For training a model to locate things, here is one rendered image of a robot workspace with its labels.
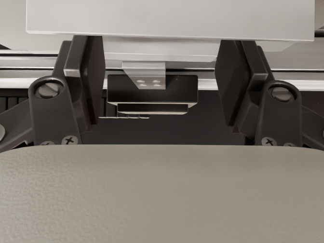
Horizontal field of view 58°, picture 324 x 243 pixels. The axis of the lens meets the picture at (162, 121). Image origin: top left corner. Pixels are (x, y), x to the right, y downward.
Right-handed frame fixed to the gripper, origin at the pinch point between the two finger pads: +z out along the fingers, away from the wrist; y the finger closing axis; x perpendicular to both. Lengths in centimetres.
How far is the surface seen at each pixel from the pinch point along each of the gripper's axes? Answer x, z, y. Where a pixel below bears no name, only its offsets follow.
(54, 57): -6.1, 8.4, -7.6
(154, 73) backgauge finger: -8.7, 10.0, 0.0
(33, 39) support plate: -2.4, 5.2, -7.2
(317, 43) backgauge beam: -16.1, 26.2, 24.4
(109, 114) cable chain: -36.1, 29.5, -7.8
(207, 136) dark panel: -48, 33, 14
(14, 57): -6.3, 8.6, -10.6
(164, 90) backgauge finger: -18.5, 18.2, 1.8
